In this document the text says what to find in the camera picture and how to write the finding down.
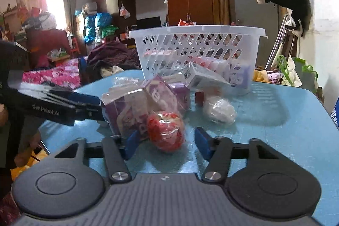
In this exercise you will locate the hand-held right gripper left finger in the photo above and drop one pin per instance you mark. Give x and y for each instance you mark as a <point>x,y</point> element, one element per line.
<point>132,144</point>

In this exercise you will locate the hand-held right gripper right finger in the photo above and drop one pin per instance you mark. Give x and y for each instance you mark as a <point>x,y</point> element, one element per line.
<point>204,144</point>

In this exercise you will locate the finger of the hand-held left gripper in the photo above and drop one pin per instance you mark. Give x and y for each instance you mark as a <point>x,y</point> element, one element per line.
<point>90,114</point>
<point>87,100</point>

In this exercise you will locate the red round item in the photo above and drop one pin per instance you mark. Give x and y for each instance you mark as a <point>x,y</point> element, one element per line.
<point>165,133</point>

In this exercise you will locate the white round item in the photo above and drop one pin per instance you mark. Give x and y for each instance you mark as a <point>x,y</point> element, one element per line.
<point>219,109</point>

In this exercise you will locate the small red box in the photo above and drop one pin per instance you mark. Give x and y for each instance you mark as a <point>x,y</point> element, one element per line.
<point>200,98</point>

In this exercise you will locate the purple packet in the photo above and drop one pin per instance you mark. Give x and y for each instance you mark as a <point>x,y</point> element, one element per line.
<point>182,97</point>

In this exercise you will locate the purple box white lettering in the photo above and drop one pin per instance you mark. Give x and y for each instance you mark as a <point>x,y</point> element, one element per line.
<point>159,96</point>

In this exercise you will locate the red tissue packet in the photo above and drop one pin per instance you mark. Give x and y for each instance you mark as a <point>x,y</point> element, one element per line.
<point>209,63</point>

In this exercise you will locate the white plastic basket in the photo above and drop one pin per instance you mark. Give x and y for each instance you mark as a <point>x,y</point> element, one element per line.
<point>198,30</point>

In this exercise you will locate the person's left hand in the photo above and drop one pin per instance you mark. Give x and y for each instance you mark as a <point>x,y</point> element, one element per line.
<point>31,142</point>

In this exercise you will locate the pink floral blanket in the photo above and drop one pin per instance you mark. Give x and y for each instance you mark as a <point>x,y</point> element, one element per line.
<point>61,72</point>

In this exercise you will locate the pile of clothes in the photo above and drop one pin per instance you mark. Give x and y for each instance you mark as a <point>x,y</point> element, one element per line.
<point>111,54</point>

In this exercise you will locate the green plastic bag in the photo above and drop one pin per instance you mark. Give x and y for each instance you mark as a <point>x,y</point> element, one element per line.
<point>107,31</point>

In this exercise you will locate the blue plastic bag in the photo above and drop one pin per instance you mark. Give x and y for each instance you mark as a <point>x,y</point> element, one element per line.
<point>102,19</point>

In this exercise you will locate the yellow blanket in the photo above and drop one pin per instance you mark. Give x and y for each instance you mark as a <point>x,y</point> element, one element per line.
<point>259,75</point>

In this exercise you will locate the grey curtain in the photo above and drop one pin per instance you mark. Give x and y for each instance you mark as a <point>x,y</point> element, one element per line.
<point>69,6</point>

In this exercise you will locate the pink plastic bag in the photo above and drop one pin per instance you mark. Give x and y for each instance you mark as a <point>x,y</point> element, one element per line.
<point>124,11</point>

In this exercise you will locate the black television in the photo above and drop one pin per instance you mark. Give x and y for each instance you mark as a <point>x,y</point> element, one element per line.
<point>148,22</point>

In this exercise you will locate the green tote bag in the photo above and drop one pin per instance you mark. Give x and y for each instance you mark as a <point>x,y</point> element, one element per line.
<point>294,72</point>

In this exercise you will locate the red white plastic bag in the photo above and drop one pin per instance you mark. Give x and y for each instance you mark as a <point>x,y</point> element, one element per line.
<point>185,22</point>

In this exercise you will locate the metal crutches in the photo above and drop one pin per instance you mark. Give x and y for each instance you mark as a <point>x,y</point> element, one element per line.
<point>275,43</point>

